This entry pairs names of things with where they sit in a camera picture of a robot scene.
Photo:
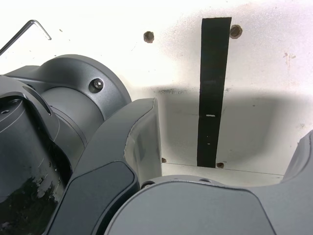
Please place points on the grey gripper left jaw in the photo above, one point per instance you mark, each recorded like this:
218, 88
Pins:
110, 151

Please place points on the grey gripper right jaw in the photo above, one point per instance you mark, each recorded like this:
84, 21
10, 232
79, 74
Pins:
195, 210

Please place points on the black tape strip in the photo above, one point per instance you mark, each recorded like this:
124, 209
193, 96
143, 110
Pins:
212, 98

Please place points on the metal hex key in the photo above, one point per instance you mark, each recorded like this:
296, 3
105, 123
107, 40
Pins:
44, 31

